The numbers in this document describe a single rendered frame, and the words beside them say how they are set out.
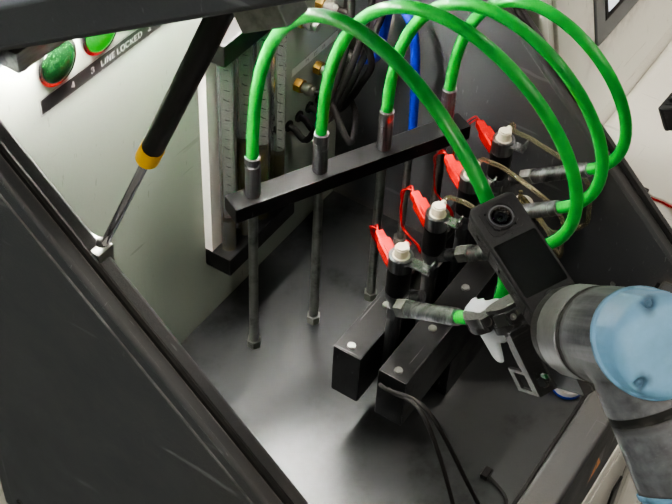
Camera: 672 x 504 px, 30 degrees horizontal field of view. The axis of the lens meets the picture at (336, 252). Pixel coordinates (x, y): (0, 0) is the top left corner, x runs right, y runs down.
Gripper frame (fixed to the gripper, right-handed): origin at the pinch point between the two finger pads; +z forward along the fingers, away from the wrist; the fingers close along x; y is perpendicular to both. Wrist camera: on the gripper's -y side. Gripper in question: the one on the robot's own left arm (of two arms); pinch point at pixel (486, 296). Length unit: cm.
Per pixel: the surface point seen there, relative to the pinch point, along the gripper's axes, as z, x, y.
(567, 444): 19.1, 6.4, 22.9
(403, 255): 18.0, -1.3, -4.8
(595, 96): 47, 39, -8
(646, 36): 55, 54, -12
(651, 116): 51, 48, -2
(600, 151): 10.8, 21.2, -5.8
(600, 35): 42, 42, -16
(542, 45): 8.6, 19.5, -18.6
